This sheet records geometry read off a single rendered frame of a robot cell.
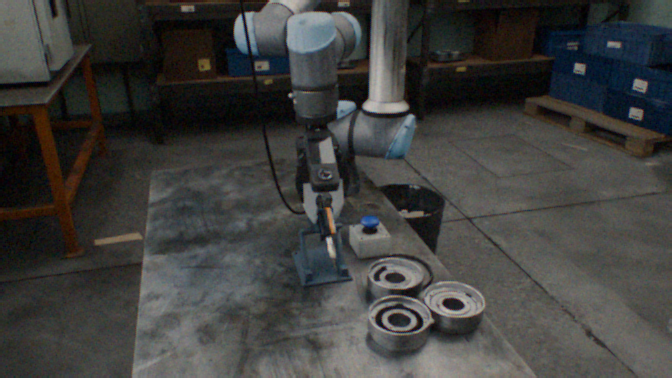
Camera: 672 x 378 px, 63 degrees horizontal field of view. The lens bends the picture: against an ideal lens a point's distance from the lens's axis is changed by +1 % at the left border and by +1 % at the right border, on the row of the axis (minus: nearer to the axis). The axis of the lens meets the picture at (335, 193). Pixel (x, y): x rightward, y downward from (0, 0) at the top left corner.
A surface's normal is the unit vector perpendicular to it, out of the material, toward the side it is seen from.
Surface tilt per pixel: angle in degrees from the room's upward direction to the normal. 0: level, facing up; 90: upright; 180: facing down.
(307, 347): 0
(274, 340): 0
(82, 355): 0
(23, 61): 89
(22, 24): 90
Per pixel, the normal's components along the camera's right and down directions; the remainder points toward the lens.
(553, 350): 0.00, -0.91
